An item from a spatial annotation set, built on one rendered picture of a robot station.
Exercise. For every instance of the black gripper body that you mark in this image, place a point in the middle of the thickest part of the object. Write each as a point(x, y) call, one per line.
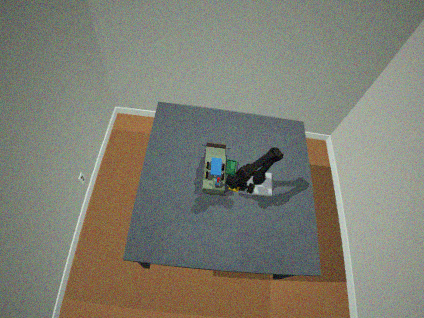
point(251, 186)

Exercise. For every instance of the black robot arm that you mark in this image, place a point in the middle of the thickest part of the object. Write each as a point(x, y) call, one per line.
point(246, 172)

